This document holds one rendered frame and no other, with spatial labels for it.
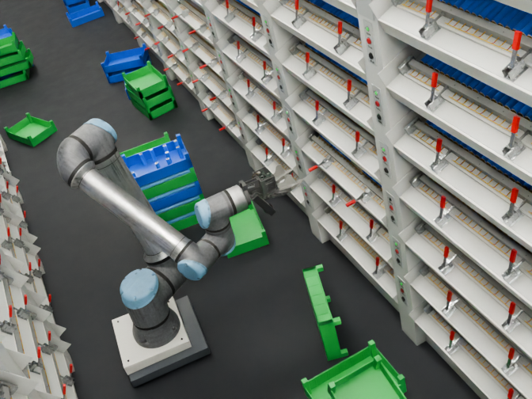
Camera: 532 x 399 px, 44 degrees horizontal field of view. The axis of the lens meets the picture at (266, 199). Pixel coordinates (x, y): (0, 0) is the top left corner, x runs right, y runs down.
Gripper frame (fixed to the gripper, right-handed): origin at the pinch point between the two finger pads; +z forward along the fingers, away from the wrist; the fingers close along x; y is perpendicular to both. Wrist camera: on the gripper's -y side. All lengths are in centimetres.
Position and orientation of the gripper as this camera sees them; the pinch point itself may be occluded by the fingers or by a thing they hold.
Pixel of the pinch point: (295, 177)
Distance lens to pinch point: 228.3
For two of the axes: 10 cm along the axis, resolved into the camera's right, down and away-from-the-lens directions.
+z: 8.8, -4.0, 2.4
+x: -4.3, -4.8, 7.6
